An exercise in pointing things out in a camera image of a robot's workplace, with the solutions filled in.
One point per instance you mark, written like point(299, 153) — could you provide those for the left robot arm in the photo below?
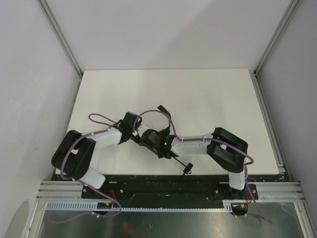
point(74, 154)

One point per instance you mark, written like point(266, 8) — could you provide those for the right aluminium frame post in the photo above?
point(278, 33)

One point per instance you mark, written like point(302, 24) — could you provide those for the aluminium frame post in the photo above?
point(49, 15)
point(278, 33)

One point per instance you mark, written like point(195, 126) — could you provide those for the left aluminium frame post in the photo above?
point(49, 15)

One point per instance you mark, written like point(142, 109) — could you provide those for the black folding umbrella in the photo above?
point(163, 137)

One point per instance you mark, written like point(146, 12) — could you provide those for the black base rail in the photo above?
point(123, 187)

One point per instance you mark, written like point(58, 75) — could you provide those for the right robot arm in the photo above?
point(225, 148)

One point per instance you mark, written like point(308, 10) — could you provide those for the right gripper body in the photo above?
point(168, 131)

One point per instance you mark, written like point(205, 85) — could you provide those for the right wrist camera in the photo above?
point(140, 130)

